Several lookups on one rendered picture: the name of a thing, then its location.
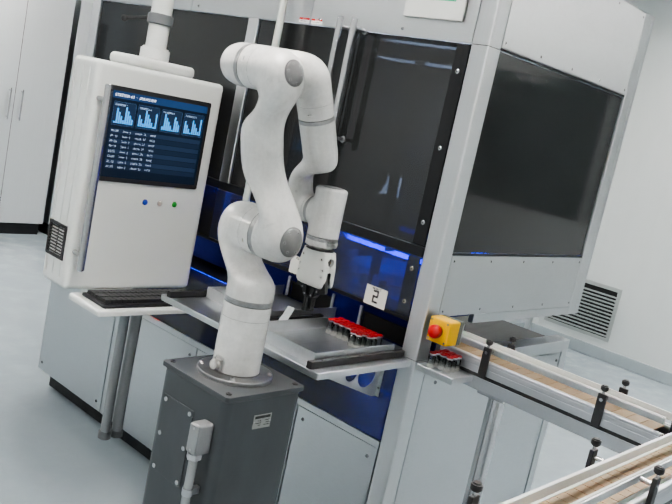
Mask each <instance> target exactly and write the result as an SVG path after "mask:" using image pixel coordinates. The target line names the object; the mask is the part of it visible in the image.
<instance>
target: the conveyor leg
mask: <svg viewBox="0 0 672 504"><path fill-rule="evenodd" d="M477 393H480V394H482V395H484V396H486V397H488V402H487V406H486V410H485V414H484V418H483V422H482V426H481V430H480V434H479V438H478V442H477V446H476V450H475V454H474V458H473V462H472V466H471V470H470V474H469V478H468V482H467V486H466V490H465V494H464V498H463V502H462V504H467V500H468V496H469V495H472V493H473V491H472V490H471V489H470V484H471V481H474V480H479V481H481V482H482V484H483V485H484V484H485V480H486V476H487V472H488V469H489V465H490V461H491V457H492V453H493V449H494V445H495V441H496V437H497V433H498V429H499V425H500V421H501V417H502V414H503V410H504V406H505V402H503V401H501V400H498V399H496V398H494V397H492V396H489V395H487V394H485V393H483V392H481V391H477Z"/></svg>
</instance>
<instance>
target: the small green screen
mask: <svg viewBox="0 0 672 504"><path fill-rule="evenodd" d="M467 4H468V0H406V4H405V9H404V13H403V16H406V17H416V18H426V19H436V20H446V21H456V22H463V21H464V17H465V13H466V8H467Z"/></svg>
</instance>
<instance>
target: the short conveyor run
mask: <svg viewBox="0 0 672 504"><path fill-rule="evenodd" d="M510 341H511V343H508V345H507V347H504V346H502V345H499V344H497V343H494V341H493V340H491V339H488V340H487V339H484V338H482V337H479V336H477V335H474V334H472V333H469V332H466V331H464V330H463V334H462V339H461V343H459V345H457V346H448V347H444V346H442V345H440V346H439V350H443V349H447V350H449V351H450V352H454V353H456V354H458V355H461V356H462V359H461V365H460V370H463V371H465V372H467V373H469V374H472V375H473V379H472V381H471V382H465V383H463V384H465V385H467V386H469V387H472V388H474V389H476V390H478V391H481V392H483V393H485V394H487V395H489V396H492V397H494V398H496V399H498V400H501V401H503V402H505V403H507V404H510V405H512V406H514V407H516V408H519V409H521V410H523V411H525V412H527V413H530V414H532V415H534V416H536V417H539V418H541V419H543V420H545V421H548V422H550V423H552V424H554V425H556V426H559V427H561V428H563V429H565V430H568V431H570V432H572V433H574V434H577V435H579V436H581V437H583V438H585V439H588V440H590V441H591V439H592V438H594V437H597V438H600V439H601V441H602V443H601V446H603V447H606V448H608V449H610V450H612V451H615V452H617V453H619V454H620V453H622V452H625V451H627V450H630V449H632V448H634V447H637V446H639V445H642V444H644V443H646V442H649V441H651V440H654V439H656V438H659V437H661V436H663V435H666V434H668V433H669V429H670V426H671V424H669V423H667V422H665V420H666V419H667V420H670V421H672V413H671V412H668V411H666V410H663V409H661V408H658V407H656V406H653V405H651V404H648V403H646V402H643V401H641V400H638V399H636V398H633V397H631V396H628V391H629V390H628V389H626V386H629V385H630V381H629V380H627V379H624V380H622V385H623V387H619V391H615V390H613V389H610V388H609V386H608V385H605V384H603V385H600V384H598V383H595V382H593V381H590V380H588V379H585V378H583V377H580V376H578V375H575V374H572V373H570V372H567V371H565V370H562V369H560V368H557V367H555V366H552V365H550V364H547V363H545V362H542V361H540V360H537V359H535V358H532V357H530V356H527V355H525V354H522V353H519V352H517V351H515V348H516V345H513V344H514V343H515V342H516V341H517V338H516V337H515V336H511V337H510ZM439 350H438V351H439Z"/></svg>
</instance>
